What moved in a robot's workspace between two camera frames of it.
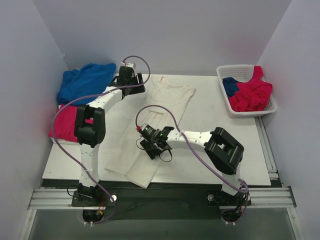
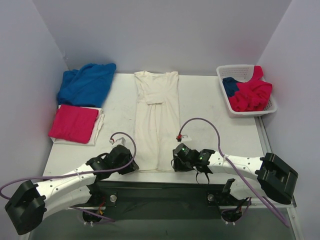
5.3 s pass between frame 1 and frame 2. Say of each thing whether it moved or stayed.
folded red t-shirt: stayed
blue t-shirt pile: stayed
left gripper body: moved
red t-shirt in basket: stayed
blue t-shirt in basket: stayed
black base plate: stayed
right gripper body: moved
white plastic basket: stayed
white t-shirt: moved
